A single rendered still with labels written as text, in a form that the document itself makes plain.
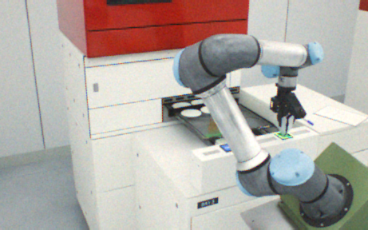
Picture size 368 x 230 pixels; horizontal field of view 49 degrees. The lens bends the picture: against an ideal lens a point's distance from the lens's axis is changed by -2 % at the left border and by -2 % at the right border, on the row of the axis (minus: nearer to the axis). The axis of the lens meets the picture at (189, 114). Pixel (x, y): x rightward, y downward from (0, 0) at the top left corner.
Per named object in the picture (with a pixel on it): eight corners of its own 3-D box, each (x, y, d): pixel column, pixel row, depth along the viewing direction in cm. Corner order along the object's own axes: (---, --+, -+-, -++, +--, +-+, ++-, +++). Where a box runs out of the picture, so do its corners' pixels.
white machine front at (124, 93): (89, 137, 195) (82, 55, 180) (235, 111, 228) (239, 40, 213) (91, 140, 193) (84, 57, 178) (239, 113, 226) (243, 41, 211)
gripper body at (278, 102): (283, 108, 170) (286, 80, 166) (297, 115, 163) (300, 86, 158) (268, 110, 167) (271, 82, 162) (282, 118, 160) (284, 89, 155)
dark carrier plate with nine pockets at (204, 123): (174, 111, 208) (174, 110, 207) (232, 101, 222) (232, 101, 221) (206, 138, 179) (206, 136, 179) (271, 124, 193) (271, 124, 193)
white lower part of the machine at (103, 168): (77, 206, 283) (64, 94, 252) (184, 180, 316) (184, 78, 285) (104, 273, 224) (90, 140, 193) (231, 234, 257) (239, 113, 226)
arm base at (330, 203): (357, 192, 123) (341, 176, 119) (325, 230, 123) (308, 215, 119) (326, 172, 137) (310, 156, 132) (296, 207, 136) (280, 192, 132)
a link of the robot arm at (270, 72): (280, 52, 140) (296, 47, 147) (255, 61, 148) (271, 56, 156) (288, 73, 140) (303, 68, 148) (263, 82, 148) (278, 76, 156)
